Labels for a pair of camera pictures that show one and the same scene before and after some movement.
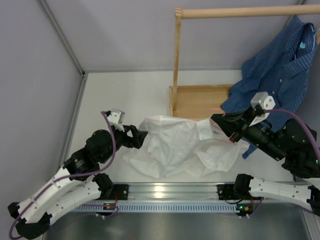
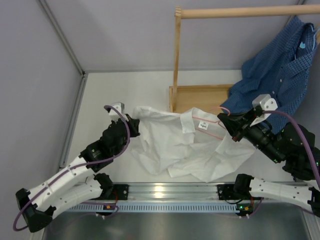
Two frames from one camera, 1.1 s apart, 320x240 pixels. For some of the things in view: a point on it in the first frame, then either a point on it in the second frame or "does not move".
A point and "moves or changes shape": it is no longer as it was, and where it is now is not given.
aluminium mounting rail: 173,193 does not move
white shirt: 172,146 moves or changes shape
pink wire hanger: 213,125 to 218,121
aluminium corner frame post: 82,81 does not move
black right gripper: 236,123 does not move
